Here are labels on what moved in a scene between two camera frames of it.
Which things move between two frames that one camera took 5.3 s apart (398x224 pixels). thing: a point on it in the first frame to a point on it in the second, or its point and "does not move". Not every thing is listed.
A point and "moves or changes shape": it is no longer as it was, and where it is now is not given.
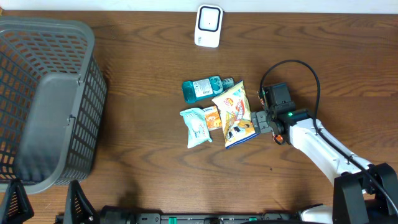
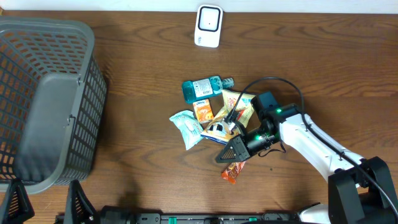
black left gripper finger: (18, 208) does not move
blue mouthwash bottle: (194, 91) does not move
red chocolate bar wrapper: (278, 139) moves or changes shape
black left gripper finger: (78, 210) does not move
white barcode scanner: (208, 25) does not move
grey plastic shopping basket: (53, 99) does not move
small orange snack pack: (212, 117) to (203, 111)
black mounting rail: (120, 214) does not move
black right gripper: (259, 123) to (240, 149)
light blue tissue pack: (196, 121) moves or changes shape
